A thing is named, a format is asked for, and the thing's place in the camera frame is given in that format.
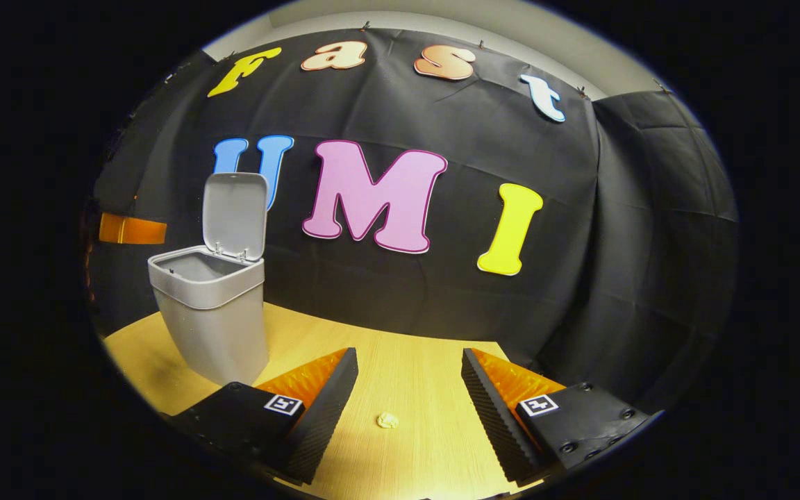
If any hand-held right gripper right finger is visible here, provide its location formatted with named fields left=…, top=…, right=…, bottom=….
left=461, top=347, right=651, bottom=487

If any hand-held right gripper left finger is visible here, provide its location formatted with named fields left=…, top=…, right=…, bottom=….
left=172, top=347, right=359, bottom=487

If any white desktop garbage bin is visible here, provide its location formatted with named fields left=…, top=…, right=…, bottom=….
left=148, top=172, right=269, bottom=387

